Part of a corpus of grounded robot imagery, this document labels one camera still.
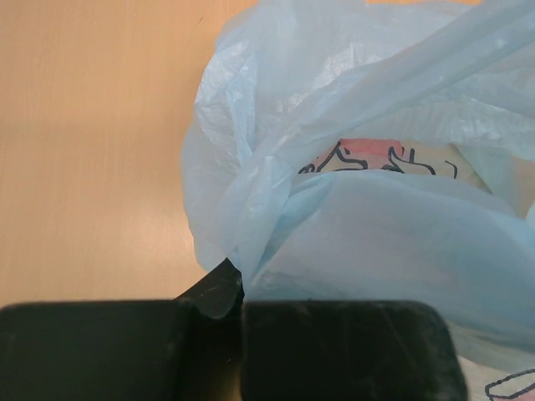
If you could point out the blue printed plastic bag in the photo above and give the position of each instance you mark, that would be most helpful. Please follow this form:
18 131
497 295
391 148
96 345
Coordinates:
352 150

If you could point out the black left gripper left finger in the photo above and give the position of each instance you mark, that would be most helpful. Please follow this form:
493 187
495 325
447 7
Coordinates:
185 348

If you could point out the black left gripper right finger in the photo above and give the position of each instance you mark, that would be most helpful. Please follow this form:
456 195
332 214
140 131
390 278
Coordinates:
364 350

